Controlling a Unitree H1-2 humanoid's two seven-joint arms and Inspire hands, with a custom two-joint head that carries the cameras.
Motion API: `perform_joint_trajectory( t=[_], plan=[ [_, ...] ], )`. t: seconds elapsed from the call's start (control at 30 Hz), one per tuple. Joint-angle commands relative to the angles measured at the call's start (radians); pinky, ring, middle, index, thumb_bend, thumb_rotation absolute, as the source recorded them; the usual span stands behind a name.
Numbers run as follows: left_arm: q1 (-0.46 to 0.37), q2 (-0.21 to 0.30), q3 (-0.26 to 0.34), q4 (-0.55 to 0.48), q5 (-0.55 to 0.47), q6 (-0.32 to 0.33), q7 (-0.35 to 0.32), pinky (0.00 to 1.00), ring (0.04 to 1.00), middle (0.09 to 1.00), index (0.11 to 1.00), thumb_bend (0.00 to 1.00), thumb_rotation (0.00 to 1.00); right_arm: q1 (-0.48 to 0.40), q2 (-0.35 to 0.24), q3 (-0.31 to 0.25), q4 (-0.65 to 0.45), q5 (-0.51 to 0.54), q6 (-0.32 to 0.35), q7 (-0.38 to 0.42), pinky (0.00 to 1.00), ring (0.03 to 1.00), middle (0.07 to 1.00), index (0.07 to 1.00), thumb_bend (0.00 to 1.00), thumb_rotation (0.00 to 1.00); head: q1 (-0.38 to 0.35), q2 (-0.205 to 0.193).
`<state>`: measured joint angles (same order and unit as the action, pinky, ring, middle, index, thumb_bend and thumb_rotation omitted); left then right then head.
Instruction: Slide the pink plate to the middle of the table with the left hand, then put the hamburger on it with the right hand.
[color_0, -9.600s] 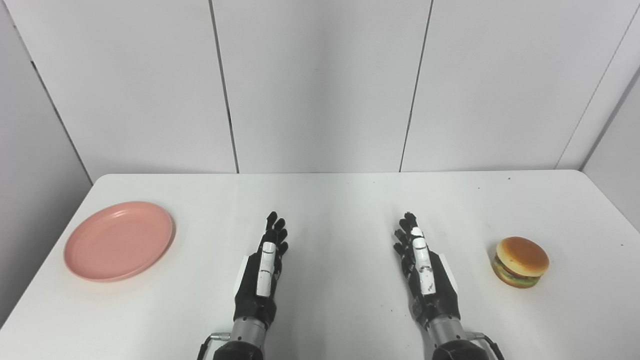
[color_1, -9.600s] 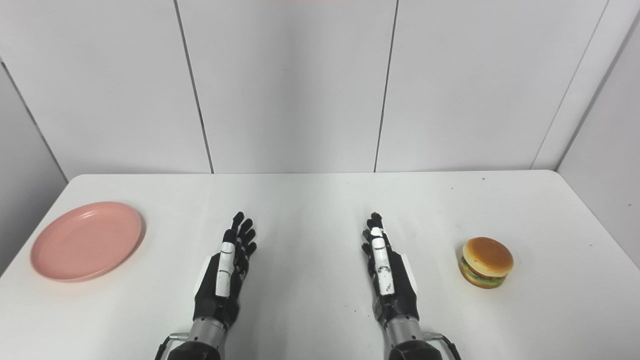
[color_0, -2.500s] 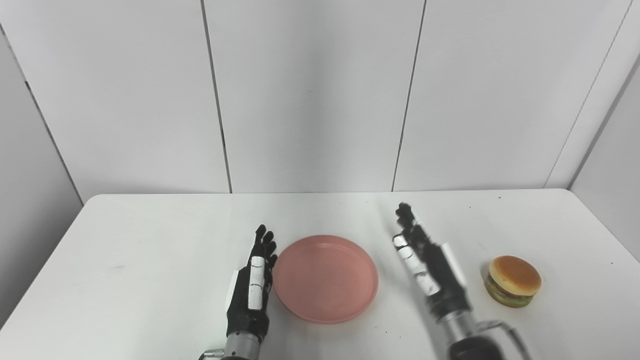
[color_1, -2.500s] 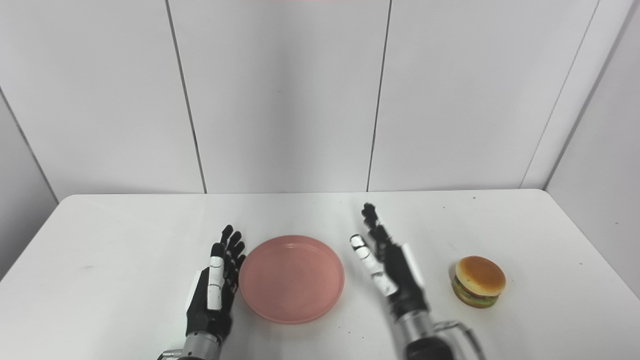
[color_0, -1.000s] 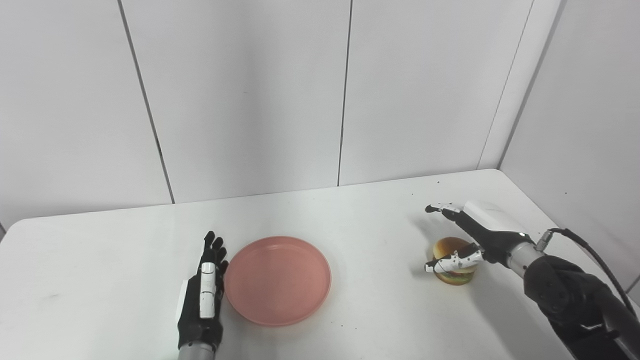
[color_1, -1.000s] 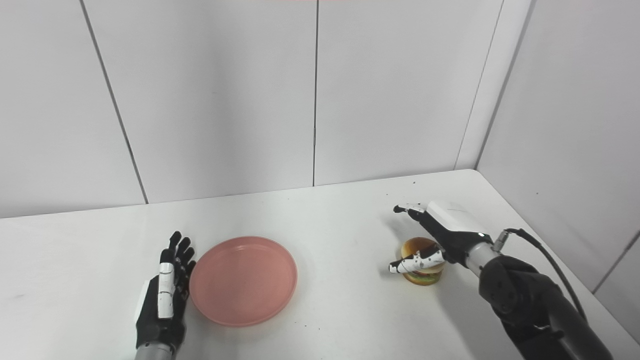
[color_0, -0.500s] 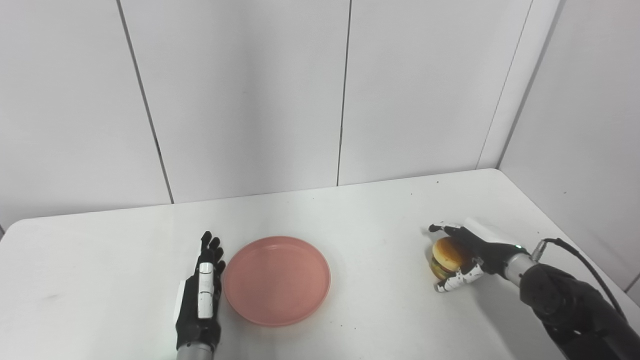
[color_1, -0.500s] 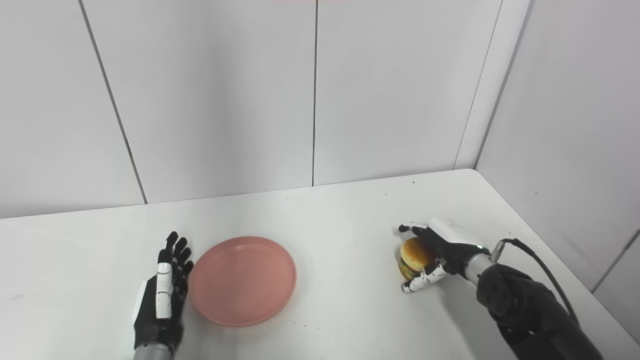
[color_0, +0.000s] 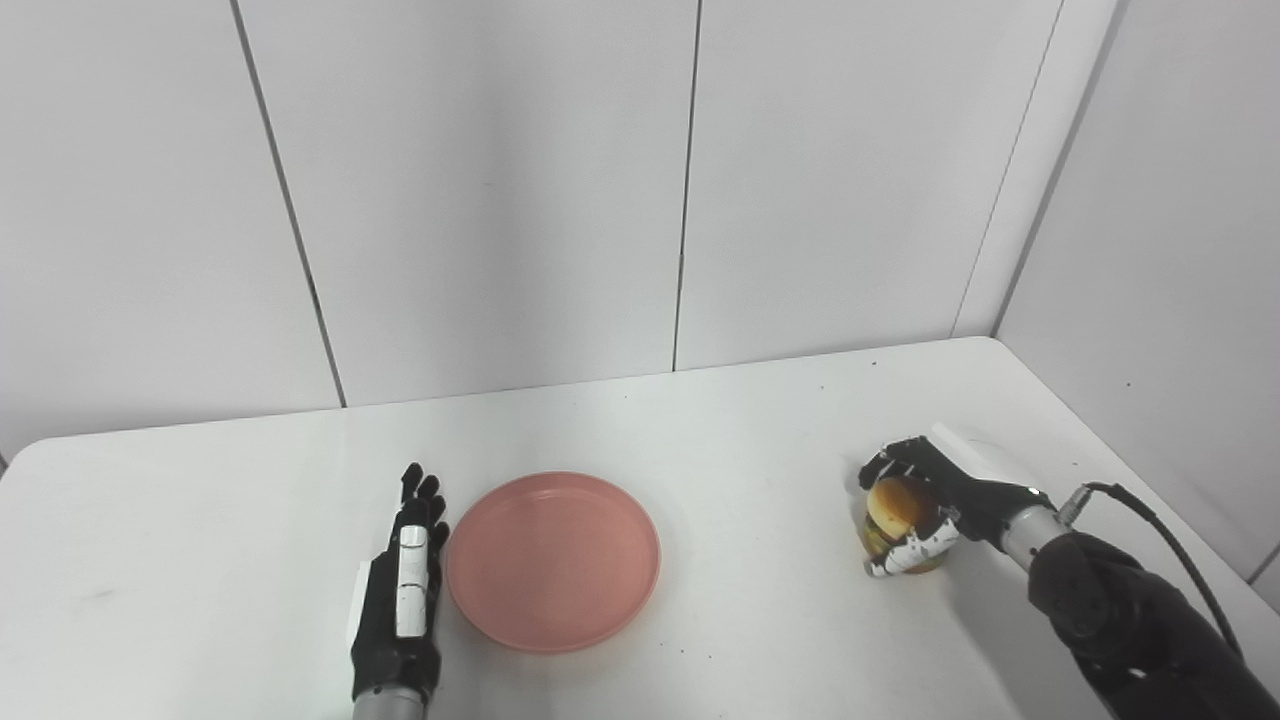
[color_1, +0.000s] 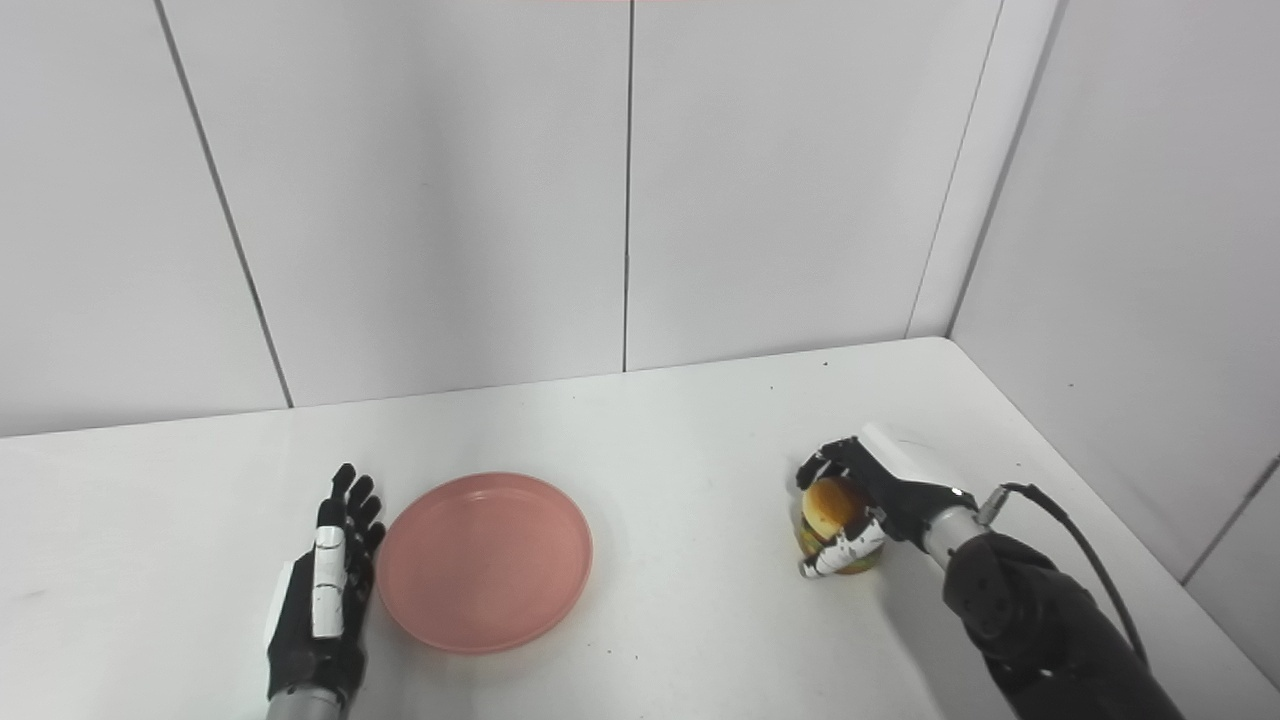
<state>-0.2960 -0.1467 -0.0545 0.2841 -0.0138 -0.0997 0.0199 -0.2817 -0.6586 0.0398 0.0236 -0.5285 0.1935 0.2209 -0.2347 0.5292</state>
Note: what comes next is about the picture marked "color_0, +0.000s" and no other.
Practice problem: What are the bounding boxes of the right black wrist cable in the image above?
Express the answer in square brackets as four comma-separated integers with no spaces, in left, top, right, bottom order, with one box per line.
[1058,482,1244,656]

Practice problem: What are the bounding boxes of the toy hamburger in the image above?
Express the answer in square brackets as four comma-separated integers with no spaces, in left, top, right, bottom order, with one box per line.
[859,476,949,575]

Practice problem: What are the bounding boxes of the pink round plate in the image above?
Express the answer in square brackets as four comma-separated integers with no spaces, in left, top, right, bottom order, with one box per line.
[446,472,662,655]

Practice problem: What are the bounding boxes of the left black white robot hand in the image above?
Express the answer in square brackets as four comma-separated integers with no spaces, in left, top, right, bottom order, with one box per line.
[347,462,451,703]

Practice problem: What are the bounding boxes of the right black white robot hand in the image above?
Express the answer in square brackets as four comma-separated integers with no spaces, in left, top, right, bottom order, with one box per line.
[858,423,1057,578]

